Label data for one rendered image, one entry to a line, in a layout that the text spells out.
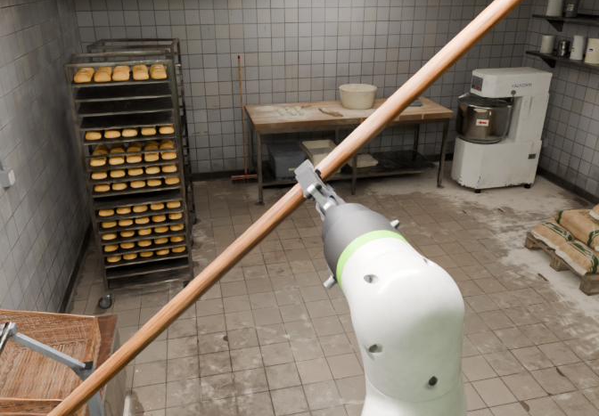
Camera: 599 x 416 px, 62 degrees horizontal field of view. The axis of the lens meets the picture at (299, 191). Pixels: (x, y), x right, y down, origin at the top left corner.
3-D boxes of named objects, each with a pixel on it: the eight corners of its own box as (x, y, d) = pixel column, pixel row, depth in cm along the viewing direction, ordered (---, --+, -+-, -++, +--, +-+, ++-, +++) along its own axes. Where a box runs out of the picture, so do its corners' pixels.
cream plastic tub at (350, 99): (344, 111, 545) (345, 92, 536) (333, 102, 582) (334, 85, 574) (381, 109, 553) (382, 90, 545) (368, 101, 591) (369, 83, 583)
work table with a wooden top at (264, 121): (257, 205, 535) (253, 124, 500) (247, 177, 607) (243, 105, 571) (444, 187, 580) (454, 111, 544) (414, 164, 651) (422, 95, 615)
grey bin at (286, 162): (274, 178, 544) (274, 158, 535) (266, 163, 589) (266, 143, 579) (306, 175, 551) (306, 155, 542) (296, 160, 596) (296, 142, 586)
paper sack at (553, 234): (559, 255, 412) (562, 239, 406) (528, 235, 444) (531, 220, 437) (617, 243, 430) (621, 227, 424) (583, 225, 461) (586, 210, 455)
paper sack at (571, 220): (638, 254, 386) (644, 235, 380) (593, 256, 383) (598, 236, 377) (587, 220, 443) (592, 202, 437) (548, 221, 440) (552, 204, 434)
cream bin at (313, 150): (312, 175, 552) (312, 155, 543) (300, 160, 597) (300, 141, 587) (342, 172, 560) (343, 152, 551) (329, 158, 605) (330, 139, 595)
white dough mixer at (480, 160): (462, 197, 555) (479, 77, 502) (438, 177, 607) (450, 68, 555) (535, 190, 573) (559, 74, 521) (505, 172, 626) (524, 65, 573)
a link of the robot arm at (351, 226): (431, 257, 58) (388, 209, 54) (357, 322, 60) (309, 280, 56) (409, 233, 64) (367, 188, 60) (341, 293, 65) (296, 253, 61)
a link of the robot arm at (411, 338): (488, 281, 43) (368, 318, 41) (488, 386, 48) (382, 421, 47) (415, 212, 55) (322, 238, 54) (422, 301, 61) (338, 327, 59)
